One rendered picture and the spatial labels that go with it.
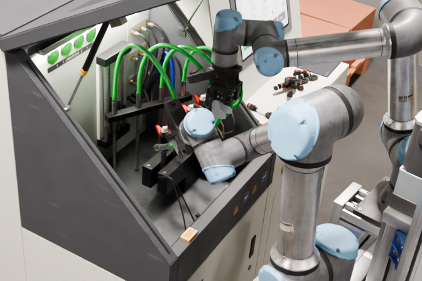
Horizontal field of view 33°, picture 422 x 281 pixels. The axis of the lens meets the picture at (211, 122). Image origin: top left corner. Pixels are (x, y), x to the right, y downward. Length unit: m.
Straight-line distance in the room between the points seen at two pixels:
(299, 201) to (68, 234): 0.97
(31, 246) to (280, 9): 1.33
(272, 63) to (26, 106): 0.73
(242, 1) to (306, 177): 1.25
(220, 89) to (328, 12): 2.79
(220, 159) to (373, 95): 3.20
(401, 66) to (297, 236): 0.70
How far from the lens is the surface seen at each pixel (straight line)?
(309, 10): 4.80
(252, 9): 2.75
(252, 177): 2.46
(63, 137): 2.09
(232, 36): 1.99
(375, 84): 5.05
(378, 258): 2.03
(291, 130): 1.46
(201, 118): 1.79
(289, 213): 1.60
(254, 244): 2.77
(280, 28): 2.01
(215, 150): 1.80
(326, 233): 1.80
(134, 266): 2.21
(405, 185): 1.90
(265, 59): 1.86
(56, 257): 2.44
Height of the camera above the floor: 2.45
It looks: 34 degrees down
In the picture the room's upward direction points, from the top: 5 degrees clockwise
